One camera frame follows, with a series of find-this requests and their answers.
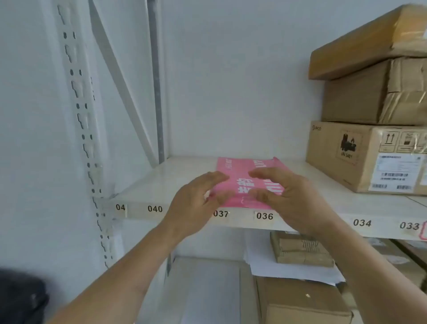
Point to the person's right hand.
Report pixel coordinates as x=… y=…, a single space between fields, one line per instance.
x=297 y=203

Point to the person's left hand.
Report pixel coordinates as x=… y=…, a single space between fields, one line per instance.
x=188 y=207

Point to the person's right thumb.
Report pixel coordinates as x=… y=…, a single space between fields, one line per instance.
x=261 y=195

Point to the person's left thumb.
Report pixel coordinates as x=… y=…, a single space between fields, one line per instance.
x=220 y=198

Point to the pink plastic mailer parcel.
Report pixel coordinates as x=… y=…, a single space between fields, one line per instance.
x=238 y=187

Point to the person's left forearm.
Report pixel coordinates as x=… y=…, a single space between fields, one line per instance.
x=126 y=277

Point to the person's right forearm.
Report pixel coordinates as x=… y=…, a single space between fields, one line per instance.
x=373 y=277

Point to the row of white shelf labels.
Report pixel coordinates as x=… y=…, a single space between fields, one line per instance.
x=265 y=216

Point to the small corrugated cardboard box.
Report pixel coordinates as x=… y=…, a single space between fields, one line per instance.
x=300 y=252

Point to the white paper sheet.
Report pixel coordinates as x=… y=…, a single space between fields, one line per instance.
x=263 y=267

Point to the white metal shelving rack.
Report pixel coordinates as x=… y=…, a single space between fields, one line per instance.
x=146 y=187

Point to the large printed cardboard box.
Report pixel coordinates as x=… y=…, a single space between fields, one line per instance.
x=353 y=157

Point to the plain brown cardboard box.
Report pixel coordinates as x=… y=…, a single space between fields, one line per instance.
x=300 y=303

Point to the white shipping label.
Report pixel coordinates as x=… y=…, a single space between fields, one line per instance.
x=395 y=172

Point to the crumpled taped cardboard box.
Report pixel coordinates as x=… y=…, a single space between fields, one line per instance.
x=360 y=93

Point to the white diagonal rack brace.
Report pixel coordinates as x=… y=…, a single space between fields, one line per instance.
x=123 y=86

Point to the white perforated rack upright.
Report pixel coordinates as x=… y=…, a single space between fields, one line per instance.
x=83 y=133

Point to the long brown cardboard box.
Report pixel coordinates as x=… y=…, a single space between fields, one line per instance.
x=403 y=263

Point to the red bordered sticker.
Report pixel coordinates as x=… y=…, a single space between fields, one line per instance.
x=424 y=230

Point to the flat taped cardboard box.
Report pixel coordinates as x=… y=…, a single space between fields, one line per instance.
x=363 y=50

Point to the person's dark clothing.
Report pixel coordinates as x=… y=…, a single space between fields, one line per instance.
x=20 y=297

